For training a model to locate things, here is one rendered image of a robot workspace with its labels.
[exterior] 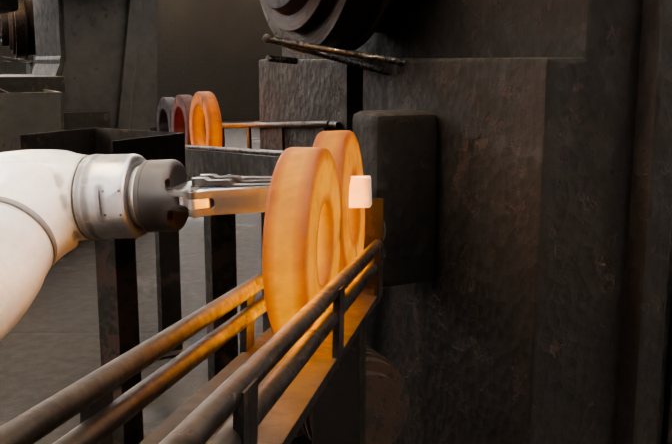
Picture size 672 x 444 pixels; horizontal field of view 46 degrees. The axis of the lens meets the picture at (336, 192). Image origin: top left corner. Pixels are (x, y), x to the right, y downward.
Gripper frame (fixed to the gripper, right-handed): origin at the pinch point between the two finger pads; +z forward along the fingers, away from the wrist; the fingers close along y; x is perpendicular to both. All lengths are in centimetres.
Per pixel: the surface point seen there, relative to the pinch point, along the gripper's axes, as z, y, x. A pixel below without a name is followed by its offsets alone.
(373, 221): 2.7, -7.7, -4.5
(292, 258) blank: 0.7, 23.2, -1.2
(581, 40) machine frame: 26.1, -18.6, 14.1
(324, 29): -7.8, -41.0, 18.2
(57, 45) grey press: -185, -286, 31
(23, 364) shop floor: -116, -123, -68
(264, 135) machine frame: -31, -91, -1
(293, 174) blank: 0.4, 20.1, 4.5
